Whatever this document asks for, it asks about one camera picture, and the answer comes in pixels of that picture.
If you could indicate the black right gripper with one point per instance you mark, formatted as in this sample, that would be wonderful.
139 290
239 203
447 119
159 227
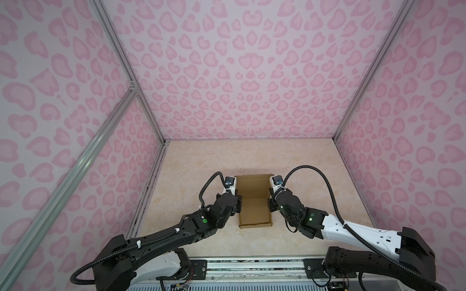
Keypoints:
273 202

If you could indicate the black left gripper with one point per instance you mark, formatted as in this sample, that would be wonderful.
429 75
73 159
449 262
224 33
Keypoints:
236 203

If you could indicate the brown cardboard box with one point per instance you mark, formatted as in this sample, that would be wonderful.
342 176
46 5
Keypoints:
254 190

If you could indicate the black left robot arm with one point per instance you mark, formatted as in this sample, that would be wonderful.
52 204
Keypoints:
121 258

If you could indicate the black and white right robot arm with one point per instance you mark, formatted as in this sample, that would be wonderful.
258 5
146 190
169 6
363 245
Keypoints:
404 256

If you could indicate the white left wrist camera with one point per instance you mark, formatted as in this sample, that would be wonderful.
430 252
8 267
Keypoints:
230 184

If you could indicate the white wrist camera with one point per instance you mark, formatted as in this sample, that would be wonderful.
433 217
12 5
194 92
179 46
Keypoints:
230 184
276 183

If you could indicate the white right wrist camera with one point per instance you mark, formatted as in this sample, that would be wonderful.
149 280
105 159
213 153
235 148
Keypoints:
276 183

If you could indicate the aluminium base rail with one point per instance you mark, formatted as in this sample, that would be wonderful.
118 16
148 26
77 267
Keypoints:
251 274

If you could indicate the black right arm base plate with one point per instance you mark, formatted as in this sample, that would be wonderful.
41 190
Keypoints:
314 269

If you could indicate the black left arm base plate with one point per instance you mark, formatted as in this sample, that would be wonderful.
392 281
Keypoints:
189 270

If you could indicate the aluminium left corner post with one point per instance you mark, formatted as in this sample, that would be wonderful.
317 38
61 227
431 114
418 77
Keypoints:
110 31

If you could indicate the aluminium corner post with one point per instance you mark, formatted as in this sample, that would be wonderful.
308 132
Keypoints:
381 53
110 31

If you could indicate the aluminium right corner post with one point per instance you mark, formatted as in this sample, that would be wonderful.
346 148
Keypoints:
381 53

